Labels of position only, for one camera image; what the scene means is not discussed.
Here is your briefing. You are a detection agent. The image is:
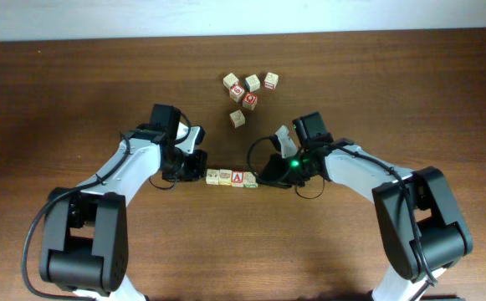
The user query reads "yellow car block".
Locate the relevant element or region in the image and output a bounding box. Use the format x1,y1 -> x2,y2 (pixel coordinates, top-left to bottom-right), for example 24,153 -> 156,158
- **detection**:
206,169 -> 220,185

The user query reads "green edged picture block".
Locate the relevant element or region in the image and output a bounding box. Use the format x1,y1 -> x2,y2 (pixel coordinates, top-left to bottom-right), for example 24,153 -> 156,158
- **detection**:
243,172 -> 258,188

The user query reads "pineapple green B block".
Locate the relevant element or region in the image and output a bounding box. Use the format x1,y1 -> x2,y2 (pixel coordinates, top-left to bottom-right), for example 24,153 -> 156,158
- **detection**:
218,169 -> 233,186

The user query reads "red letter A block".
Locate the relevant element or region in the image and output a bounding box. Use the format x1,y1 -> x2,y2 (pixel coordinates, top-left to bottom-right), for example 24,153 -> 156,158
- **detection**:
231,171 -> 244,187

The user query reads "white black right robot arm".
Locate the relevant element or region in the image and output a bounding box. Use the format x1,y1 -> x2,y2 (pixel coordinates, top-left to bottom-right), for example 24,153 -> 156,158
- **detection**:
256,112 -> 473,300

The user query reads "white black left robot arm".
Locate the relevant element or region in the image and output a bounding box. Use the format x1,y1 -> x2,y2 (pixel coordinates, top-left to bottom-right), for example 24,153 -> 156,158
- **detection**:
34,105 -> 207,300

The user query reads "red E elephant block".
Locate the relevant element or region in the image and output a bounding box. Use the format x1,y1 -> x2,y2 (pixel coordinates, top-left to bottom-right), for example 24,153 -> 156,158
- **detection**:
229,110 -> 246,128

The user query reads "red Q block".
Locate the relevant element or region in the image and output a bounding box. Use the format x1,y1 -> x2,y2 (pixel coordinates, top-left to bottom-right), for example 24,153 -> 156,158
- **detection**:
242,92 -> 258,110

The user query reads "red number 6 block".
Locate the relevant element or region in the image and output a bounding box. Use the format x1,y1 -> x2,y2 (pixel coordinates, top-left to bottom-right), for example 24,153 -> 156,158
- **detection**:
229,84 -> 246,103

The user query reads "red bottom picture block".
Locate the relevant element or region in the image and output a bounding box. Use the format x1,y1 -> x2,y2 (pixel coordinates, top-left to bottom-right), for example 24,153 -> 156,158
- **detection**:
263,72 -> 279,90

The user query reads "blue H block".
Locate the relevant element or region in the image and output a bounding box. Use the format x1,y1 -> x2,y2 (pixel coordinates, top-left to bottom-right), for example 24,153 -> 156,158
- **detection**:
244,74 -> 260,92

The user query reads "blue E leaf block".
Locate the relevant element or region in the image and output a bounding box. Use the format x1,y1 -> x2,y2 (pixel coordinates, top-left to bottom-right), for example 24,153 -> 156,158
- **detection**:
223,73 -> 239,89

